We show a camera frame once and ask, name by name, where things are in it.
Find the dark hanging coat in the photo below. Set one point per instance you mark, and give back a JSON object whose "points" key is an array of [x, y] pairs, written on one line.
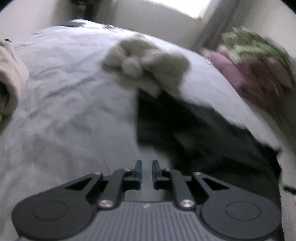
{"points": [[82, 5]]}

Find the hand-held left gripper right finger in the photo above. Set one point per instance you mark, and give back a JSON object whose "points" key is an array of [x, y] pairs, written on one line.
{"points": [[154, 173]]}

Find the green patterned blanket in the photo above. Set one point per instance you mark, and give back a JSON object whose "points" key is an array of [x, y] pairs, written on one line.
{"points": [[249, 44]]}

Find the pink folded quilt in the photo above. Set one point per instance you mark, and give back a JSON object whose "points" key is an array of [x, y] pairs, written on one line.
{"points": [[249, 76]]}

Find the beige folded cloth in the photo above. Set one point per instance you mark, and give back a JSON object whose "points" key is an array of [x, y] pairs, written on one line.
{"points": [[11, 69]]}

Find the grey curtain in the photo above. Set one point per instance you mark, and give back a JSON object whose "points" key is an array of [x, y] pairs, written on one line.
{"points": [[217, 23]]}

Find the black garment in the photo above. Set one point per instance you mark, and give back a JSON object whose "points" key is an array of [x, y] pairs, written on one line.
{"points": [[196, 139]]}

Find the bed with grey sheet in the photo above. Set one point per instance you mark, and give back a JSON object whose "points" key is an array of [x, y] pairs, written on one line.
{"points": [[69, 92]]}

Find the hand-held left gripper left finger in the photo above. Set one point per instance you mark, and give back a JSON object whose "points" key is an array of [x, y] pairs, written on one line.
{"points": [[138, 173]]}

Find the white plush dog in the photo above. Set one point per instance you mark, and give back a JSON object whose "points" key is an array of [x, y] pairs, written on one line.
{"points": [[143, 62]]}

